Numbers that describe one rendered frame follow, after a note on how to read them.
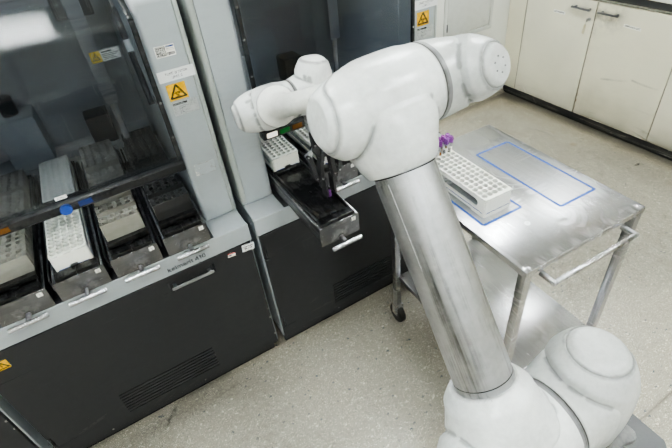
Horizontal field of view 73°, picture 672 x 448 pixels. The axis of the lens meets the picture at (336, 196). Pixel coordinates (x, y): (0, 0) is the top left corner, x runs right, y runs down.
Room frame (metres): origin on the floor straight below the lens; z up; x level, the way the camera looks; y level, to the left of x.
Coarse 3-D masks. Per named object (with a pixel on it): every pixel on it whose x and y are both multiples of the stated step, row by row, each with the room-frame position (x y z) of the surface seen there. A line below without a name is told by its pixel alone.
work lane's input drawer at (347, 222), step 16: (272, 176) 1.32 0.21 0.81; (288, 176) 1.31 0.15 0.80; (304, 176) 1.30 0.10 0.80; (288, 192) 1.21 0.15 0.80; (304, 192) 1.20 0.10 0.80; (320, 192) 1.19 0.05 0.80; (304, 208) 1.11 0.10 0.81; (320, 208) 1.11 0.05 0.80; (336, 208) 1.10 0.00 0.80; (352, 208) 1.09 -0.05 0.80; (320, 224) 1.02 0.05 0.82; (336, 224) 1.03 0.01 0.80; (352, 224) 1.05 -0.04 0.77; (320, 240) 1.01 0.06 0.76; (336, 240) 1.03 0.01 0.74; (352, 240) 1.00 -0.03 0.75
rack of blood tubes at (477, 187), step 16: (448, 160) 1.18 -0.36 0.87; (464, 160) 1.17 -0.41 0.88; (448, 176) 1.10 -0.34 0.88; (464, 176) 1.09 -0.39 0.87; (480, 176) 1.08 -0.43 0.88; (464, 192) 1.08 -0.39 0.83; (480, 192) 1.00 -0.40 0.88; (496, 192) 1.00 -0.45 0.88; (480, 208) 0.97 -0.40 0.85; (496, 208) 0.97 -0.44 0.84
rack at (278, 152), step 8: (280, 136) 1.49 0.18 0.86; (264, 144) 1.44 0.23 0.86; (272, 144) 1.44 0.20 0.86; (280, 144) 1.43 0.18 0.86; (288, 144) 1.42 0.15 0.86; (264, 152) 1.38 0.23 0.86; (272, 152) 1.38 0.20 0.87; (280, 152) 1.37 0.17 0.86; (288, 152) 1.36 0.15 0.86; (296, 152) 1.37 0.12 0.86; (272, 160) 1.33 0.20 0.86; (280, 160) 1.34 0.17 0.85; (288, 160) 1.35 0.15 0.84; (296, 160) 1.36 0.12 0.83; (272, 168) 1.34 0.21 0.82; (280, 168) 1.34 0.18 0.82
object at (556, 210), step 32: (480, 128) 1.45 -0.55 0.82; (480, 160) 1.24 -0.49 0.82; (512, 160) 1.22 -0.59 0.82; (544, 160) 1.20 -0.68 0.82; (448, 192) 1.09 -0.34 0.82; (512, 192) 1.06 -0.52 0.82; (544, 192) 1.04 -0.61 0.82; (576, 192) 1.02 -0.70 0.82; (608, 192) 1.00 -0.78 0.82; (480, 224) 0.93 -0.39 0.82; (512, 224) 0.92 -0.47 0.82; (544, 224) 0.90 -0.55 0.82; (576, 224) 0.89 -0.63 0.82; (608, 224) 0.87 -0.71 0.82; (480, 256) 1.32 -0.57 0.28; (512, 256) 0.80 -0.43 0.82; (544, 256) 0.79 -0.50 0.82; (512, 288) 1.14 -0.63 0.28; (608, 288) 0.92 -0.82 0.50; (512, 320) 0.75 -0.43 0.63; (544, 320) 0.98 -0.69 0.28; (576, 320) 0.97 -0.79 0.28; (512, 352) 0.75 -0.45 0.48
